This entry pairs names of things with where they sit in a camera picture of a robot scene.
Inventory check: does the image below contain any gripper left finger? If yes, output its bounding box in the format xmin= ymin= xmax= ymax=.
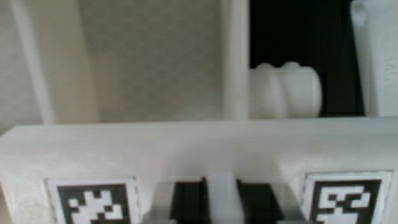
xmin=0 ymin=121 xmax=209 ymax=224

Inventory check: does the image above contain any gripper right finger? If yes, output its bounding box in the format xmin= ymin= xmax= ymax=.
xmin=211 ymin=118 xmax=398 ymax=224

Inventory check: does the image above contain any white cabinet body box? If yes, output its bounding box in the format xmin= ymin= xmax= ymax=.
xmin=0 ymin=0 xmax=248 ymax=133

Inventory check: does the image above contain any white cabinet door panel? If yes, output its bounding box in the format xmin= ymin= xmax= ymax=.
xmin=349 ymin=0 xmax=398 ymax=117

